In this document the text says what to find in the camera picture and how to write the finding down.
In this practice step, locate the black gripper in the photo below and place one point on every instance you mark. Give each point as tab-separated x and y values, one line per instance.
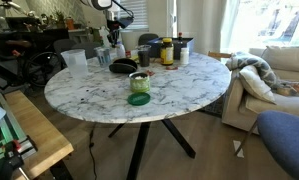
114	26

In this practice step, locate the green glass jar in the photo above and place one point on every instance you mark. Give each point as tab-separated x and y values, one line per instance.
139	86

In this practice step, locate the green jar lid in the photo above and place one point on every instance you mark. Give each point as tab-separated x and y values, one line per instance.
139	99

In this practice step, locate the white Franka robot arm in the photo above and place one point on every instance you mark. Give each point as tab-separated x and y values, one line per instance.
113	15

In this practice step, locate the white plastic jug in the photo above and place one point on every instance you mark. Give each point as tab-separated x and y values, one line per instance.
104	35

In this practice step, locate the white plastic bottle blue cap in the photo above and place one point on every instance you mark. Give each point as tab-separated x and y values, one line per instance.
120	51

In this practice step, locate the clear striped plastic cup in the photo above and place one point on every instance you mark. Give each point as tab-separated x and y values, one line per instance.
103	56

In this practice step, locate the small red container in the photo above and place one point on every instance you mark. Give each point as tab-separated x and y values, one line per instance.
128	54

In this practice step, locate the blue grey upholstered chair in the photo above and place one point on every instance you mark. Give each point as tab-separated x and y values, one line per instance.
87	48

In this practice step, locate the yellow flat object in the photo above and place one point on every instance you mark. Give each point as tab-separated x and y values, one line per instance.
133	58

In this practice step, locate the white side table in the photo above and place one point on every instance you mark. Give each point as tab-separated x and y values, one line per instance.
79	33

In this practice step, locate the dark grey shell chair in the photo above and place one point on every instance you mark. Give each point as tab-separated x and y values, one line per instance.
148	38

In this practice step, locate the white window blind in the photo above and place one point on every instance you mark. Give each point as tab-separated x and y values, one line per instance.
137	13

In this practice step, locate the dark filled plastic cup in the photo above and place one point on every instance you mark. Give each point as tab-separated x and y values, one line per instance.
144	58

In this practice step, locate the large translucent plastic container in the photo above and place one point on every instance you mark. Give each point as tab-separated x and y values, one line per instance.
75	63

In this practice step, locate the orange jar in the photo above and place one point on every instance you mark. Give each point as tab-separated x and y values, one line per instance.
70	23

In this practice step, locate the red candy wrapper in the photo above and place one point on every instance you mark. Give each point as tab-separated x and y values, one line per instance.
150	72

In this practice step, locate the amber vitamin bottle yellow label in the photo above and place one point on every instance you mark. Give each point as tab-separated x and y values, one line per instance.
166	53

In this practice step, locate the potted green plant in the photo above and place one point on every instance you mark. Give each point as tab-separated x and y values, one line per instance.
59	18

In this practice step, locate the black cabinet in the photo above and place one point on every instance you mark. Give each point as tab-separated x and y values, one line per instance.
52	36

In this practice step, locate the small red candy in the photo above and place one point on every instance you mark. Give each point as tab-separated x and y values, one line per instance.
171	68

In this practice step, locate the small dark bottle red cap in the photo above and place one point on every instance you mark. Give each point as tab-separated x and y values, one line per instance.
180	37

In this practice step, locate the white pill bottle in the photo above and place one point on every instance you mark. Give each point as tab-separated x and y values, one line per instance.
184	56

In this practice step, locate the navy blue box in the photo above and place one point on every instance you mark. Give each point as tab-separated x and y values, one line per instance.
188	42

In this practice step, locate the beige curtain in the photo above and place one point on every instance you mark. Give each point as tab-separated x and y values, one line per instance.
202	26

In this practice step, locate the black bicycle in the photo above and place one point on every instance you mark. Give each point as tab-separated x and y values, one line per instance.
19	44

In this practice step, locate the wooden workbench top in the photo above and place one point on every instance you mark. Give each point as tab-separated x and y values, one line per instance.
39	133

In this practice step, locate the dark patterned rug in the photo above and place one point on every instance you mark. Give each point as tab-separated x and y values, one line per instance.
215	106

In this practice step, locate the grey white patterned blanket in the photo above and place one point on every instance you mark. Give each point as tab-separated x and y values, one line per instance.
255	63

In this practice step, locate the cream pillow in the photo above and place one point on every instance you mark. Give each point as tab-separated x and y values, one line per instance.
255	85

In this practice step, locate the red black clamp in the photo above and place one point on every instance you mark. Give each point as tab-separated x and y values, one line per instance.
14	156

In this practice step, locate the white paper scrap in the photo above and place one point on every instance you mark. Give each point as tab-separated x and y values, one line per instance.
238	148

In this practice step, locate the floral patterned pillow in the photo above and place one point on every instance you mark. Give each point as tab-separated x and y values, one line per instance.
294	89

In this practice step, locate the beige sofa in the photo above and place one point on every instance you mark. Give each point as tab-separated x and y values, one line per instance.
289	105

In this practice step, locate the green white guide rail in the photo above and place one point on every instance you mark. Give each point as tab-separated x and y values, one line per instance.
9	126

